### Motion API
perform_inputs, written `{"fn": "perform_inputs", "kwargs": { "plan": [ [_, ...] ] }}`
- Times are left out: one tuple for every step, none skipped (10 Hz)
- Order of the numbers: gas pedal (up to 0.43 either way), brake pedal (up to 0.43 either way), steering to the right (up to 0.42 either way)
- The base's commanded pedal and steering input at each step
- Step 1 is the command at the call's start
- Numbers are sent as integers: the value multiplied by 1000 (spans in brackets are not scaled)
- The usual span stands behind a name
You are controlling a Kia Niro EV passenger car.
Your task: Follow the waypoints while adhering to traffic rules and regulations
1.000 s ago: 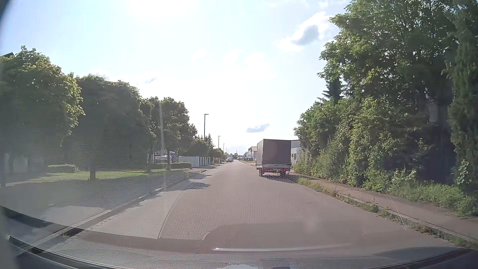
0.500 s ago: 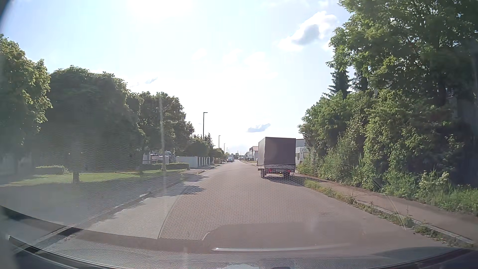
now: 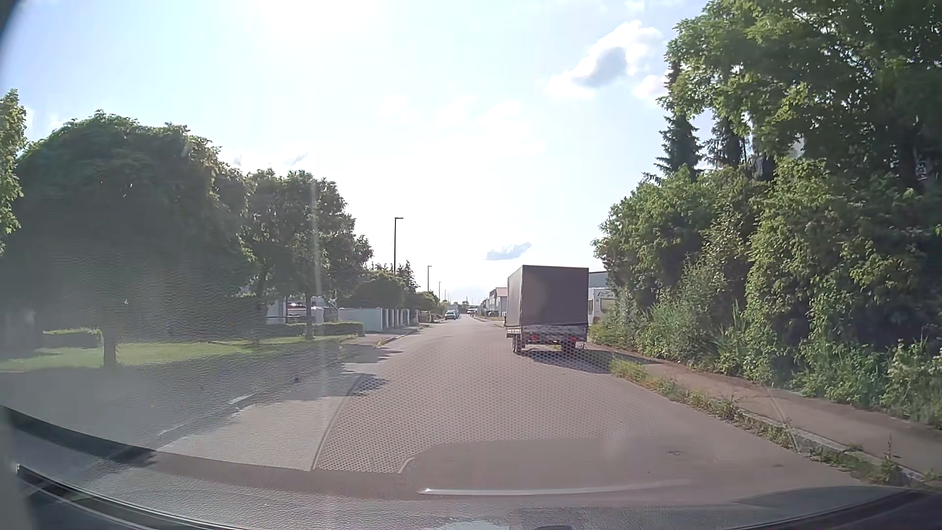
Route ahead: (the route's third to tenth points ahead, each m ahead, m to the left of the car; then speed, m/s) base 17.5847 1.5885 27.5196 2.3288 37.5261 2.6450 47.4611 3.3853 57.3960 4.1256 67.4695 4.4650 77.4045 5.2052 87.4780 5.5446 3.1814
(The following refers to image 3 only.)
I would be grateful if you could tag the distant building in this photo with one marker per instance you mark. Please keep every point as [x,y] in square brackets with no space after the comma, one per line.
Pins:
[497,300]

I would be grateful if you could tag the row of trees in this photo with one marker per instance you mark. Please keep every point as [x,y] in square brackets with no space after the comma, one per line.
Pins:
[390,288]

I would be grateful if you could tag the grey box trailer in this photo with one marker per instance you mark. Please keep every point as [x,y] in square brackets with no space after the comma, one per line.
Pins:
[546,305]

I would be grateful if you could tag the grey asphalt road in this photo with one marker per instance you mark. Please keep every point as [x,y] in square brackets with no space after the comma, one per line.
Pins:
[456,397]

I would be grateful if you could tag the white camper van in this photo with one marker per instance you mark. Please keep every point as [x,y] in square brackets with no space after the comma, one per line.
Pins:
[600,302]

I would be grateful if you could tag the tall leafy tree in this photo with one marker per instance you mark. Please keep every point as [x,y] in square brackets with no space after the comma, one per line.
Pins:
[305,228]

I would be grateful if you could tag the road markings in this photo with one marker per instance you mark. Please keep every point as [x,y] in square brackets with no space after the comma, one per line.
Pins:
[241,398]

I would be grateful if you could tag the car's own bonnet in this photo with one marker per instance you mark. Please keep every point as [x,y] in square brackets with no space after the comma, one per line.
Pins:
[294,508]

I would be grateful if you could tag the weedy kerb strip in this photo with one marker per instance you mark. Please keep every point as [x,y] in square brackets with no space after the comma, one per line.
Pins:
[736,412]

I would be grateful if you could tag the grass verge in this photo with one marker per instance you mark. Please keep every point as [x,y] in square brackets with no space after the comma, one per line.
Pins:
[169,352]

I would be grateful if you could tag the dense bushes and trees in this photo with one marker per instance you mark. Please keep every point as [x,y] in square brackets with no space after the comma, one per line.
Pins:
[795,221]

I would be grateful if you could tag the large round tree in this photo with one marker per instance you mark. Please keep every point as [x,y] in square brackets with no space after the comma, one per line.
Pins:
[118,228]

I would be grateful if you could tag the paved pavement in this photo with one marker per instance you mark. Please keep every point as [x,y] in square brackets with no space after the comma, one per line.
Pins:
[809,416]

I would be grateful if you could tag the tall black lamp post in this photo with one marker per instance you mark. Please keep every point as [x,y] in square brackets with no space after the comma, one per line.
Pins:
[395,246]

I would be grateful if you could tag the white wall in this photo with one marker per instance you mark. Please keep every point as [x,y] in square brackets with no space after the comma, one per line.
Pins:
[375,319]

